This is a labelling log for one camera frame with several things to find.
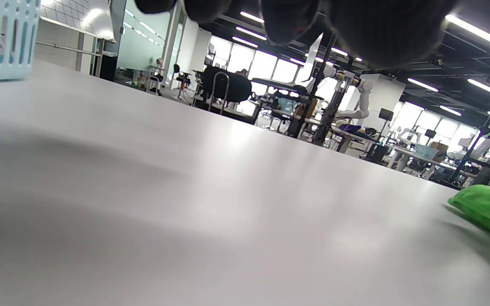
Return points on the black side desk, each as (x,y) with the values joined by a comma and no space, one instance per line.
(283,87)

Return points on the person's left hand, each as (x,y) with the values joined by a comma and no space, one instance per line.
(389,29)

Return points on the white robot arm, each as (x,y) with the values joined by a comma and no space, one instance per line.
(362,102)

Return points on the dark desk column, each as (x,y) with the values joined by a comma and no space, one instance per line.
(326,110)

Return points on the white wheeled rack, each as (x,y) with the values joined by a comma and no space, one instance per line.
(79,17)

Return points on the black office chair chrome base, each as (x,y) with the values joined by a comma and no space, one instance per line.
(228,87)

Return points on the black background chair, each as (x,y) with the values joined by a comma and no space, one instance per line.
(180,78)

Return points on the black cabinet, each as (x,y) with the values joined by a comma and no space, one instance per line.
(108,68)

